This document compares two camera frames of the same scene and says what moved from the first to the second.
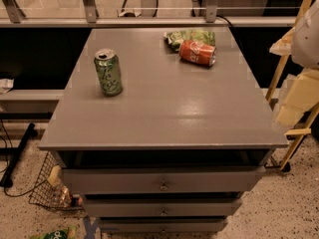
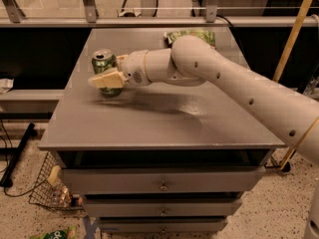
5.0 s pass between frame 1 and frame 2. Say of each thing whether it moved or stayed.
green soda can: stayed
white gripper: moved
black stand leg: stayed
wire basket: stayed
